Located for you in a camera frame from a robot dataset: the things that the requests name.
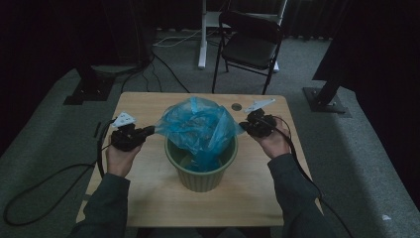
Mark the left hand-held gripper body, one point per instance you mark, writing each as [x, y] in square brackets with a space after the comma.
[127, 137]

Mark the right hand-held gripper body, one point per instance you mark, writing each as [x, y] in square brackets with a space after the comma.
[262, 124]

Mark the blue plastic bag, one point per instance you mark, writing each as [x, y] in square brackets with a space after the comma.
[194, 125]

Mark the green plastic bin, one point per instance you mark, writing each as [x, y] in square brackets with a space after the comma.
[201, 180]

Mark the person's right hand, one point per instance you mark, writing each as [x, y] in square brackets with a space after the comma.
[275, 145]

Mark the person's left hand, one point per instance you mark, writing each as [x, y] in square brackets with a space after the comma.
[120, 162]

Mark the grey table grommet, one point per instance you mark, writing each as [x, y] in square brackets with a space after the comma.
[236, 106]

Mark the black floor tape strip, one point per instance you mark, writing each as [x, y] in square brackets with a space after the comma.
[97, 129]

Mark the black stand base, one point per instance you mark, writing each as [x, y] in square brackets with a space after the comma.
[90, 91]
[325, 99]

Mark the round grey floor base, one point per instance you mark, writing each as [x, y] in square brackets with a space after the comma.
[115, 68]

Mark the grey tape piece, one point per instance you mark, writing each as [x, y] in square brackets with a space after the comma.
[85, 197]

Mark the black folding chair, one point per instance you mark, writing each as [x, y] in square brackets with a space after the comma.
[252, 49]

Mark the white paper scrap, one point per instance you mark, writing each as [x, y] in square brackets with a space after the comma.
[386, 217]

